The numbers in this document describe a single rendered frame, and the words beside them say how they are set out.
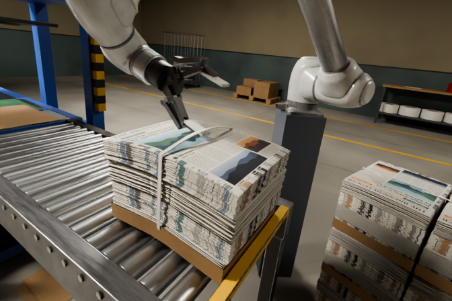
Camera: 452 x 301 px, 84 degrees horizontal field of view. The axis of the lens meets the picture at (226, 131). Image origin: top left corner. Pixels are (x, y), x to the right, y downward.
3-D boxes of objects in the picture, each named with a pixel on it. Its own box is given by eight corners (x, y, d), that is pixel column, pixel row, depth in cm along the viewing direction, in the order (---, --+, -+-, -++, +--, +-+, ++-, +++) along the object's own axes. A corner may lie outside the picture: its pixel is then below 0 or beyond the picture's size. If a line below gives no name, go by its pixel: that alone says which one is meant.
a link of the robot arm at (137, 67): (152, 77, 76) (165, 86, 73) (126, 78, 68) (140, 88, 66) (159, 48, 71) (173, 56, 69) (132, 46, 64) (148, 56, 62)
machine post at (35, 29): (68, 187, 218) (46, -11, 171) (57, 191, 211) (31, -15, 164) (62, 184, 222) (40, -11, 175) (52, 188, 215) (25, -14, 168)
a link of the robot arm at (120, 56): (137, 87, 73) (114, 56, 61) (105, 64, 79) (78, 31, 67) (163, 62, 76) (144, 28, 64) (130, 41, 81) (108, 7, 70)
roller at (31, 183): (140, 158, 116) (140, 148, 114) (17, 203, 77) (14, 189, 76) (132, 154, 118) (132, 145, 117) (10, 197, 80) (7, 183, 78)
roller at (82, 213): (181, 177, 104) (183, 167, 102) (59, 240, 65) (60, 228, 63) (172, 170, 106) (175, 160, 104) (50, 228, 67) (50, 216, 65)
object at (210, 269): (272, 217, 74) (276, 205, 73) (220, 286, 51) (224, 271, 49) (228, 193, 81) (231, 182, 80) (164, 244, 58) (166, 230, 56)
